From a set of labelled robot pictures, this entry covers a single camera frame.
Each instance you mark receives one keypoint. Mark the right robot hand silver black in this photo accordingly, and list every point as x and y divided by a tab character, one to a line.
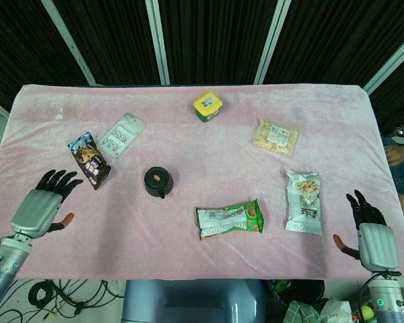
378	244

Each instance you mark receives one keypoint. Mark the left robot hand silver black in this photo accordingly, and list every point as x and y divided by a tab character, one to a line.
37	210

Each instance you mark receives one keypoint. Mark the black teapot lid orange knob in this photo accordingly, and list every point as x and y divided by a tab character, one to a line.
152	181

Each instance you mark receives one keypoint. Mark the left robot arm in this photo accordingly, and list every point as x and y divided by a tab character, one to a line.
1	266

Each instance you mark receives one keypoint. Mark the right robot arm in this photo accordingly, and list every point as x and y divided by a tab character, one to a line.
388	296

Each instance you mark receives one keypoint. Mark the black teapot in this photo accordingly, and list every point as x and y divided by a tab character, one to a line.
166	190

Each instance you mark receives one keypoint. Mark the yellow tennis ball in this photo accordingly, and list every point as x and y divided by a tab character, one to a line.
367	311

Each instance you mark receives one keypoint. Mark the dark brown blue snack bag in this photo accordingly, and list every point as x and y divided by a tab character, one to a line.
91	161

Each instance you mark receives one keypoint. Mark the white plastic bag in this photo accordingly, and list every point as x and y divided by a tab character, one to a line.
335	311

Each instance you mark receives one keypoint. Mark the silver green snack bag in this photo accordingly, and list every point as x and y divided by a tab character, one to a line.
304	205

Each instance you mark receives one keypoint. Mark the black mesh basket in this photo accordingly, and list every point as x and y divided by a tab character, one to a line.
299	291

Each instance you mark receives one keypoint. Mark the green checkered cloth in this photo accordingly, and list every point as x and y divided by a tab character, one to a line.
301	313

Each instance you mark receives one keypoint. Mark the blister pack card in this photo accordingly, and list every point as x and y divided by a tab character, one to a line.
121	136

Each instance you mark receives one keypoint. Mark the clear bag yellow snacks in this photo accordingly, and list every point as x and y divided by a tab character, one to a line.
276	138

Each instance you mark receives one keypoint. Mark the green white snack bag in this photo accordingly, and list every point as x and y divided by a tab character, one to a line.
229	220

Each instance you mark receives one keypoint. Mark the pink fuzzy table cloth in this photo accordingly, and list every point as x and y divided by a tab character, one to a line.
205	158

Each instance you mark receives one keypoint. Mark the blue grey robot torso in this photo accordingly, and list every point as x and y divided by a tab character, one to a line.
192	301

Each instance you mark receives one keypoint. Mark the green jar yellow lid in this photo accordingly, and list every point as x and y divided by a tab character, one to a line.
207	106

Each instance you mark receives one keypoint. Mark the black curtain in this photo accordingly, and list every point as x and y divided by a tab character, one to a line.
215	33

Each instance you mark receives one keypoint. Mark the white frame post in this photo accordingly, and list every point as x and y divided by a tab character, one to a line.
158	40
388	64
272	40
69	43

